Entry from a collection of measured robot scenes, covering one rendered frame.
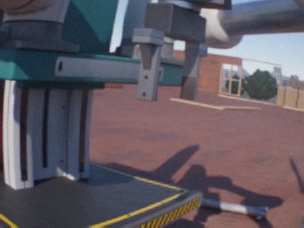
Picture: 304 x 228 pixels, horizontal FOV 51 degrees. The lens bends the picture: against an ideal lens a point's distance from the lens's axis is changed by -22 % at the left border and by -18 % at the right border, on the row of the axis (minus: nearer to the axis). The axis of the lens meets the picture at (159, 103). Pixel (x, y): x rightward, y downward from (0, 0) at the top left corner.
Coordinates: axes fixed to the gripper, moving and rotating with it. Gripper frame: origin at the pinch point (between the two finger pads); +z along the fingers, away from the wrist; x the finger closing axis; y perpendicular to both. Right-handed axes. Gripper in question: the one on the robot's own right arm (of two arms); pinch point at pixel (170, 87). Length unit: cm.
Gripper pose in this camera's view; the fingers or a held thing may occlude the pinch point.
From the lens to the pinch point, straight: 62.0
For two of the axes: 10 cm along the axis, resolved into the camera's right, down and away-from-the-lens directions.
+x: -5.0, 0.1, -8.6
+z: -1.1, 9.9, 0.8
